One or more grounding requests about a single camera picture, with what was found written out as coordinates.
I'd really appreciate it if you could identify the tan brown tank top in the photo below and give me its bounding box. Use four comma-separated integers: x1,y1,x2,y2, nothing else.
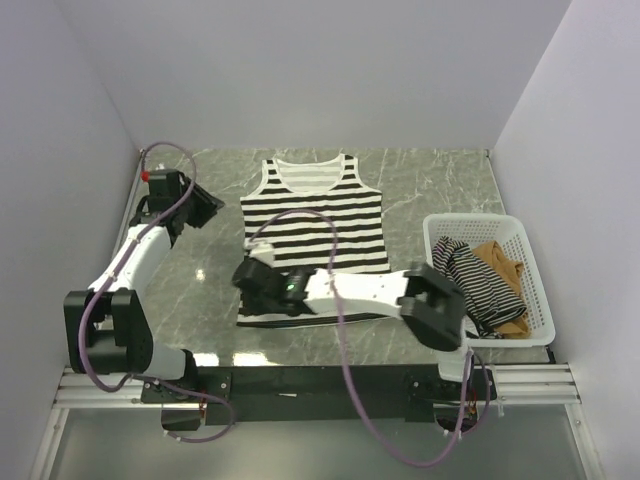
473,241,531,339

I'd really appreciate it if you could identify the wide striped tank top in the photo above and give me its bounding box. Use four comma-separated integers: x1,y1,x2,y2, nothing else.
235,153,392,331

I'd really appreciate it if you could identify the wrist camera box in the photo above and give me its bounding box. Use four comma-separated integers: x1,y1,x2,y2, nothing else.
141,169,182,197
244,239,275,267

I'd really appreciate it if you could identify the thin striped tank top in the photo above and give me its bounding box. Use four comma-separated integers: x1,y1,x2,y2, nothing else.
431,236,527,337

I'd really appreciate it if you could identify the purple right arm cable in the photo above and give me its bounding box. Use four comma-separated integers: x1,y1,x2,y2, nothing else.
244,210,496,469

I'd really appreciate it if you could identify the white plastic laundry basket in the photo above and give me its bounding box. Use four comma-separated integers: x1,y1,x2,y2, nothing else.
422,213,556,348

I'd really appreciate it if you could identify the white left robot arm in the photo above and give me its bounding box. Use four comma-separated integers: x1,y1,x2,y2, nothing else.
63,169,224,402

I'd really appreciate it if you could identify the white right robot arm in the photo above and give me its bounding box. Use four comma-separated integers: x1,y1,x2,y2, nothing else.
232,258,474,399

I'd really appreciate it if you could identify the aluminium frame rail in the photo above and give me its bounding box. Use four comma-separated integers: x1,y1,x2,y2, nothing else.
53,364,581,409

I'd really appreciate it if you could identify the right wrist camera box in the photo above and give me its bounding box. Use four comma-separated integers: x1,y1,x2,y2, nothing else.
244,239,275,267

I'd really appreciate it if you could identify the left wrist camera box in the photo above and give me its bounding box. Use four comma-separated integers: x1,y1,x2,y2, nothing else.
141,169,182,197

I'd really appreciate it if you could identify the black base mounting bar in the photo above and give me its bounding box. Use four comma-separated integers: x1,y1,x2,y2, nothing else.
139,364,496,426

